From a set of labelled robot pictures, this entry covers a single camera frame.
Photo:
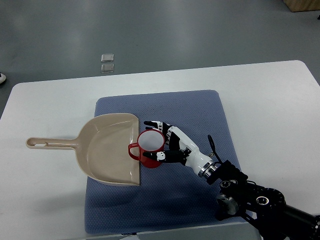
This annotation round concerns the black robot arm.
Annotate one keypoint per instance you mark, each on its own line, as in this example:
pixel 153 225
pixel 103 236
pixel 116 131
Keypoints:
pixel 264 208

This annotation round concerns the beige plastic dustpan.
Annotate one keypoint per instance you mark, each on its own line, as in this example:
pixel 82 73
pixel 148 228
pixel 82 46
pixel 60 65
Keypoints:
pixel 101 148

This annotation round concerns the blue textured mat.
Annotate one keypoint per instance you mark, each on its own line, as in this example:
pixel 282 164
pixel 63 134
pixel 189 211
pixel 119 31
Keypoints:
pixel 170 196

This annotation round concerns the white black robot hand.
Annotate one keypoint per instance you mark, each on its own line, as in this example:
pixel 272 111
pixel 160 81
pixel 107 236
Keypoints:
pixel 181 149

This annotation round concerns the upper metal floor plate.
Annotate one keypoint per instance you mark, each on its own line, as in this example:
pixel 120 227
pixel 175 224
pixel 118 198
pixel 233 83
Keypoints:
pixel 107 57

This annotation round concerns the red mug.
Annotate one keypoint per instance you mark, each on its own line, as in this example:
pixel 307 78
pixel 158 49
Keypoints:
pixel 150 140

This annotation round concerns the black white shoe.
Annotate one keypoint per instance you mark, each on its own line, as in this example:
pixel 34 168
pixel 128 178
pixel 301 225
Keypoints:
pixel 2 78

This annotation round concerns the wooden box corner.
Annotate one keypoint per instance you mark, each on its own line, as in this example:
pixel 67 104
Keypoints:
pixel 302 5

